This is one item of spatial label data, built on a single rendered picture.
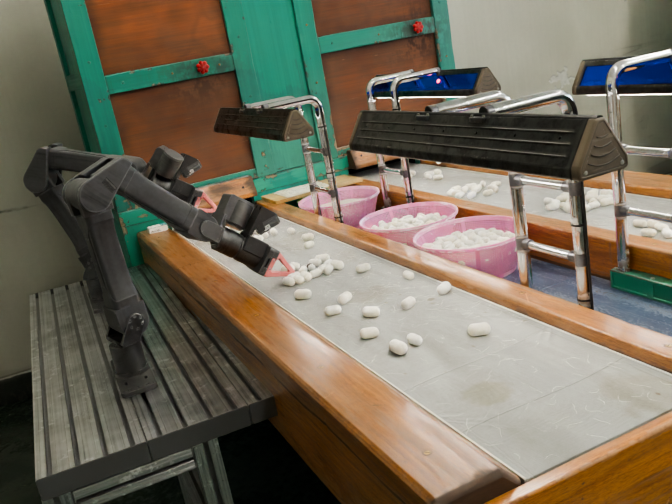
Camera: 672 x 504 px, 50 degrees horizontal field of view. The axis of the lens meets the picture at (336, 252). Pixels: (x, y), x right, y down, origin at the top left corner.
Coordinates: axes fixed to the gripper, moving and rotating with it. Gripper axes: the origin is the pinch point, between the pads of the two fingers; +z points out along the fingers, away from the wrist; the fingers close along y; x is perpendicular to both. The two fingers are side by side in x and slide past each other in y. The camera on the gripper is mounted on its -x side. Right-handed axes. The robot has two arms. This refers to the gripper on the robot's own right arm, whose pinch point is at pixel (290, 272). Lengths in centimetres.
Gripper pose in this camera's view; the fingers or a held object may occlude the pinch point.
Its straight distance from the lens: 167.5
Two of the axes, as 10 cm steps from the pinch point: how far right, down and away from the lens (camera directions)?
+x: -4.5, 9.0, -0.2
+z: 7.9, 4.1, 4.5
